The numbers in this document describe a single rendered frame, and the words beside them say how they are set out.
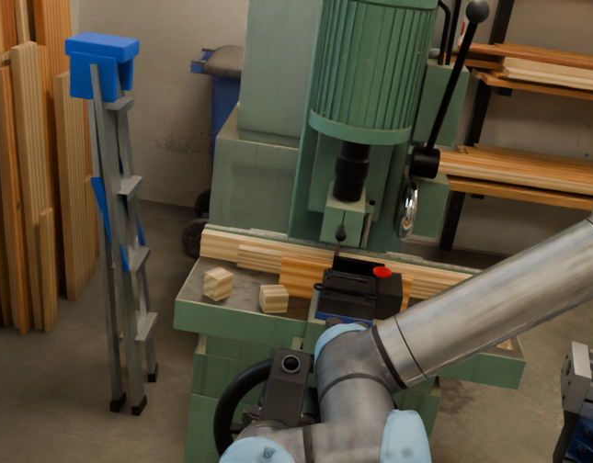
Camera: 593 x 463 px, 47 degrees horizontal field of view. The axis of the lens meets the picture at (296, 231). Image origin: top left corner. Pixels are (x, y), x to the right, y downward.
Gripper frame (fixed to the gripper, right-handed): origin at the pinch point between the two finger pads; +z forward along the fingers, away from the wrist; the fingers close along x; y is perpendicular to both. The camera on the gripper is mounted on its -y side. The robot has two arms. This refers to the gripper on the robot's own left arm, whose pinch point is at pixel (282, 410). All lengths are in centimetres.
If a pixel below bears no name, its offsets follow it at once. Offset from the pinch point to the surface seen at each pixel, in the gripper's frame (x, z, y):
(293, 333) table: -1.0, 21.8, -10.0
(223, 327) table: -13.1, 22.4, -9.1
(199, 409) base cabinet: -16.5, 31.7, 6.5
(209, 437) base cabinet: -14.2, 34.8, 11.8
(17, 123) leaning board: -106, 119, -61
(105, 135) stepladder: -62, 82, -53
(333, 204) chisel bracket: 2.3, 22.8, -33.2
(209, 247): -20.2, 34.3, -23.3
